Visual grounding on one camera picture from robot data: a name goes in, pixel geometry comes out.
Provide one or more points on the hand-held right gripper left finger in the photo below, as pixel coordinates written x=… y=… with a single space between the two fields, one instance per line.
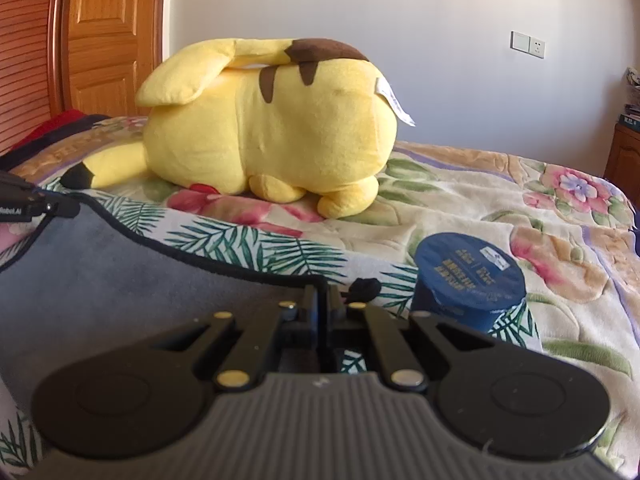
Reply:
x=309 y=312

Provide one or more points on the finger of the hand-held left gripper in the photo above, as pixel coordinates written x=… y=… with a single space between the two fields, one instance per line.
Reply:
x=56 y=206

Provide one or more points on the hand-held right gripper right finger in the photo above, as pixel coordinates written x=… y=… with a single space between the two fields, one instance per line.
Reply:
x=334 y=312

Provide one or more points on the grey towel with leaf print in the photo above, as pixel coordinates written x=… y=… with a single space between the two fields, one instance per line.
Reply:
x=125 y=270

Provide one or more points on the red cloth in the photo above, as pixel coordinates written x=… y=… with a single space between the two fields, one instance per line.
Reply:
x=55 y=125

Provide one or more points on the dark blue lidded cup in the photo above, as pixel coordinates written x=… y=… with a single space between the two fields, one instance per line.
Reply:
x=465 y=270

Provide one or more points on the wooden louvered wardrobe door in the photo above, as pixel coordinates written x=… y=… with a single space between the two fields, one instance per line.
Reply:
x=27 y=50

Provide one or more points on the yellow plush toy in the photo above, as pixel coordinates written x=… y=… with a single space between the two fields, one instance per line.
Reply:
x=260 y=120

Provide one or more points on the floral blanket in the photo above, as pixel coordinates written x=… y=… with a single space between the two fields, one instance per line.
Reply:
x=525 y=200

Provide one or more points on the wooden nightstand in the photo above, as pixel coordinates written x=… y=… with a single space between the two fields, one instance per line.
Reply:
x=625 y=157

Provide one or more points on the stack of books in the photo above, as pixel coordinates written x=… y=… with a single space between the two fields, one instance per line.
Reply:
x=632 y=100

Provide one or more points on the white wall switch socket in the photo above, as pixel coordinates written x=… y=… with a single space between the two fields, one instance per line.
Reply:
x=528 y=44

